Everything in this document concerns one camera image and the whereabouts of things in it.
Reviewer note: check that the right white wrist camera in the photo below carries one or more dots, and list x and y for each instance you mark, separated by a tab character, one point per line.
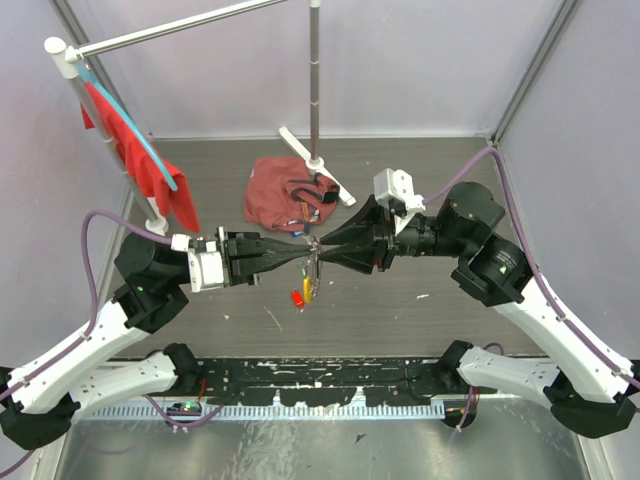
394	190

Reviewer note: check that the aluminium frame post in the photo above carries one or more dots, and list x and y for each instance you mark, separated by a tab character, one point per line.
542	54
81	24

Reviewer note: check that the aluminium frame post left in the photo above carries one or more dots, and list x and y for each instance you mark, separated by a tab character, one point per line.
81	24

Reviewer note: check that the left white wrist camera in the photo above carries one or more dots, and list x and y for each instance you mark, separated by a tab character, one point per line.
205	262

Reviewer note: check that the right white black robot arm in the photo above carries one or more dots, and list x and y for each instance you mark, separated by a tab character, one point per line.
586	386

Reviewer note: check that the red tagged key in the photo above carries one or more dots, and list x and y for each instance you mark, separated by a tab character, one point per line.
298	299

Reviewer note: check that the maroon cloth bag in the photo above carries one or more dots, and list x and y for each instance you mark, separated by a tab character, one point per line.
281	194

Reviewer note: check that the keyring with yellow tag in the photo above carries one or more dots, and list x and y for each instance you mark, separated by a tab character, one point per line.
311	283

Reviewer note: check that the blue clothes hanger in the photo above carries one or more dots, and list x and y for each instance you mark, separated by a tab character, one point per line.
87	76

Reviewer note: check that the red hanging cloth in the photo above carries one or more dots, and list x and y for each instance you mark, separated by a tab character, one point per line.
144	172

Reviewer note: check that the aluminium frame post right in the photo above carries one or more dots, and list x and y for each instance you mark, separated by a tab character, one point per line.
542	54

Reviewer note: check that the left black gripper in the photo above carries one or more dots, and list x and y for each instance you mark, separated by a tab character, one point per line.
245	255

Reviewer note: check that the black tagged key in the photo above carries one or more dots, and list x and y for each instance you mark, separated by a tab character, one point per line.
314	244

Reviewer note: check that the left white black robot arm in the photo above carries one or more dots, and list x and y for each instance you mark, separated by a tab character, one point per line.
44	398

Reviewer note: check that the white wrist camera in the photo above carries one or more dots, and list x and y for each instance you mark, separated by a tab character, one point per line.
205	262
394	190

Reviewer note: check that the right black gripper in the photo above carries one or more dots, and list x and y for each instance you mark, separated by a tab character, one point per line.
373	226

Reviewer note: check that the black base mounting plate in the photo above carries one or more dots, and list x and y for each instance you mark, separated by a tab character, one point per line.
321	381

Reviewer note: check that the white slotted cable duct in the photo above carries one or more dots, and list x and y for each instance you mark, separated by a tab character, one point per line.
356	410

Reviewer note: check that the white metal clothes rack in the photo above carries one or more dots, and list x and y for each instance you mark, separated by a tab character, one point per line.
216	95

